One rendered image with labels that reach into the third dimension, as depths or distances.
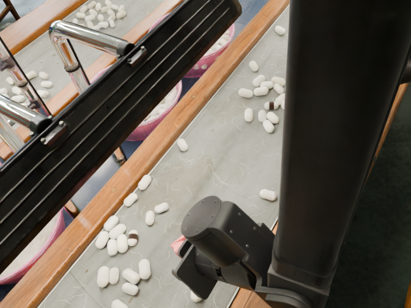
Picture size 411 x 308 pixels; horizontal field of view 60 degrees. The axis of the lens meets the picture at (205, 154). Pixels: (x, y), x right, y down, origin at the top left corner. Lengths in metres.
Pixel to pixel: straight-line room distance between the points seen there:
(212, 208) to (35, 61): 0.97
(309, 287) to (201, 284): 0.19
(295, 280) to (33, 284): 0.53
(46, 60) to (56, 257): 0.68
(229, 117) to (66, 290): 0.52
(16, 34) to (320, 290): 1.24
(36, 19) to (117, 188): 0.80
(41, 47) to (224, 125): 0.70
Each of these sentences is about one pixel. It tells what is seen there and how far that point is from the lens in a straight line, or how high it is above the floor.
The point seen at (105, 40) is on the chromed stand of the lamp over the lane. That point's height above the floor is 1.12.
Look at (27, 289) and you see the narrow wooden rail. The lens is 0.76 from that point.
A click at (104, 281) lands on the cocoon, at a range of 0.71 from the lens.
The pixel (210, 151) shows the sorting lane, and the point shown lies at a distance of 0.82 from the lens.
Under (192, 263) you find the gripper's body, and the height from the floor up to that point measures 0.93.
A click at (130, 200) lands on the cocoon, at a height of 0.76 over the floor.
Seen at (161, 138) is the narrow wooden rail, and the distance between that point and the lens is 0.84.
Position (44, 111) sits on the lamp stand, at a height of 0.81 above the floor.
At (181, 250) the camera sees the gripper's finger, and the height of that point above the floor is 0.93.
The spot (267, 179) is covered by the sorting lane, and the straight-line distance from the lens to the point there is 0.77.
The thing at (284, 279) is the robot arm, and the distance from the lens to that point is 0.36.
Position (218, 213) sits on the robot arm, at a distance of 0.37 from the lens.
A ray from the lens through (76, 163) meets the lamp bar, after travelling 0.44.
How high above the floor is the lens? 1.39
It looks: 53 degrees down
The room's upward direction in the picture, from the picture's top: 10 degrees counter-clockwise
